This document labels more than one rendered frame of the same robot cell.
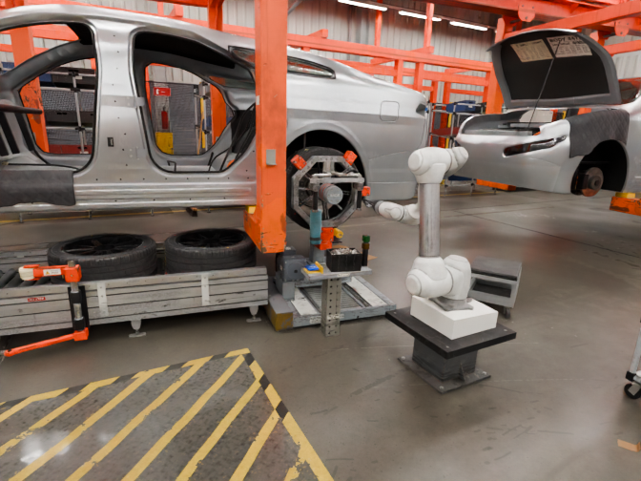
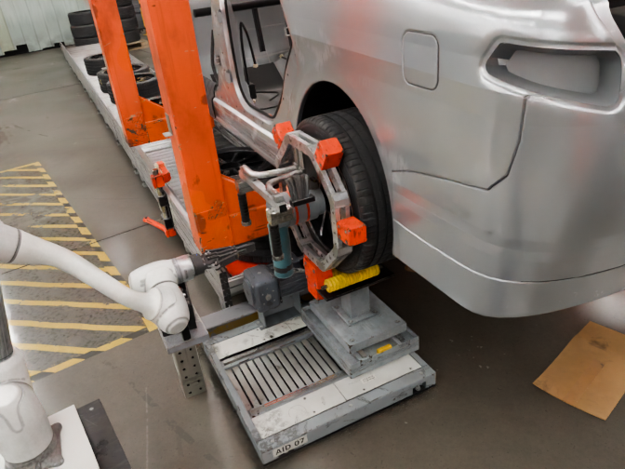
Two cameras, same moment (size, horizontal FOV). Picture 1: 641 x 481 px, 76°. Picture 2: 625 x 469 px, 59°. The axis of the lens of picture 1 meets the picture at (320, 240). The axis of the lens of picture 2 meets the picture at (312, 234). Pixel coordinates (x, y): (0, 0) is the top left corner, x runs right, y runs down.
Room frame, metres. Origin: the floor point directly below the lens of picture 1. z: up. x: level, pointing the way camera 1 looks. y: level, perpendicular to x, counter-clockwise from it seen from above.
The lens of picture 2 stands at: (3.00, -2.07, 1.81)
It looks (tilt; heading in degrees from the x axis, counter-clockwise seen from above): 28 degrees down; 87
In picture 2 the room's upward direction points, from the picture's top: 6 degrees counter-clockwise
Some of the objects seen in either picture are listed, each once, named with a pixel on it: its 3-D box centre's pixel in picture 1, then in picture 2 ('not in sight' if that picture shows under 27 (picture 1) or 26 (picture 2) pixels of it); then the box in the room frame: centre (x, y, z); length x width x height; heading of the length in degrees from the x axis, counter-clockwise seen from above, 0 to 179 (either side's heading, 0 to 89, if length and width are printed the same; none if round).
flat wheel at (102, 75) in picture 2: not in sight; (125, 78); (1.19, 5.43, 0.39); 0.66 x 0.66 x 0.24
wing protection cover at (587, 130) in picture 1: (592, 133); not in sight; (4.41, -2.79, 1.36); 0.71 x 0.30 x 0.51; 111
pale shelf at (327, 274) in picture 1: (336, 270); (175, 316); (2.49, -0.11, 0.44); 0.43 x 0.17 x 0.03; 111
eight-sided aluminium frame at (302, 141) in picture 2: (326, 192); (311, 201); (3.12, -0.03, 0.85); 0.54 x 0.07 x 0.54; 111
